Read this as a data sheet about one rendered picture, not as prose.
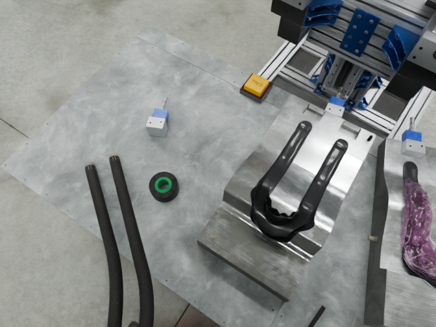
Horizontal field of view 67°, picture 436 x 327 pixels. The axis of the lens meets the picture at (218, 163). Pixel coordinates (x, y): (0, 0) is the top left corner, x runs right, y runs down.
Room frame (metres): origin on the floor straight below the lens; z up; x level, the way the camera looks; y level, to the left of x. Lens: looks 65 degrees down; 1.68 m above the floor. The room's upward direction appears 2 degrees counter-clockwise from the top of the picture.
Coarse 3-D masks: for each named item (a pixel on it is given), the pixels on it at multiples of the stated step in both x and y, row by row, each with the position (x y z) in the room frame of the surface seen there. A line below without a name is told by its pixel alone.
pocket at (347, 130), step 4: (344, 124) 0.49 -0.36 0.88; (340, 128) 0.49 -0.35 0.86; (344, 128) 0.49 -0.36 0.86; (348, 128) 0.48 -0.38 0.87; (352, 128) 0.48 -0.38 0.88; (360, 128) 0.47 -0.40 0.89; (344, 132) 0.47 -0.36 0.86; (348, 132) 0.47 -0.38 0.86; (352, 132) 0.47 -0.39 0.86; (356, 132) 0.47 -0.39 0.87; (352, 136) 0.46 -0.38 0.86; (356, 136) 0.46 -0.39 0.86
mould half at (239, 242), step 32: (288, 128) 0.48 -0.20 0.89; (320, 128) 0.47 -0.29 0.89; (256, 160) 0.37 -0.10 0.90; (320, 160) 0.38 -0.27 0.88; (352, 160) 0.37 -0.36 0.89; (224, 192) 0.28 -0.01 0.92; (288, 192) 0.27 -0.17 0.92; (224, 224) 0.22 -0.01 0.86; (320, 224) 0.19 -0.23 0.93; (224, 256) 0.14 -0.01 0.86; (256, 256) 0.14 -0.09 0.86; (288, 256) 0.13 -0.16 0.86; (288, 288) 0.06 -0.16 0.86
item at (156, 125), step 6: (156, 108) 0.59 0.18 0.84; (162, 108) 0.59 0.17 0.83; (156, 114) 0.57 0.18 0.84; (162, 114) 0.57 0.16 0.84; (168, 114) 0.58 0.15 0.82; (150, 120) 0.54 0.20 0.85; (156, 120) 0.54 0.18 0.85; (162, 120) 0.54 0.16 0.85; (150, 126) 0.52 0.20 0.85; (156, 126) 0.52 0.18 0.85; (162, 126) 0.52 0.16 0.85; (150, 132) 0.52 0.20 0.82; (156, 132) 0.51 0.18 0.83; (162, 132) 0.51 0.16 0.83
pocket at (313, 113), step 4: (308, 104) 0.56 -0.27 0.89; (308, 108) 0.55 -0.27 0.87; (312, 108) 0.55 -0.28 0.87; (304, 112) 0.54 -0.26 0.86; (308, 112) 0.54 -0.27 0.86; (312, 112) 0.54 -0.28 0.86; (316, 112) 0.54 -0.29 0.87; (320, 112) 0.54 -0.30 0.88; (324, 112) 0.53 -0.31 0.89; (308, 116) 0.53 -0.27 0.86; (312, 116) 0.53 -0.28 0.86; (316, 116) 0.53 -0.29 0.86; (320, 116) 0.53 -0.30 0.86; (316, 120) 0.52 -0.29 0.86; (320, 120) 0.52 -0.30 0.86
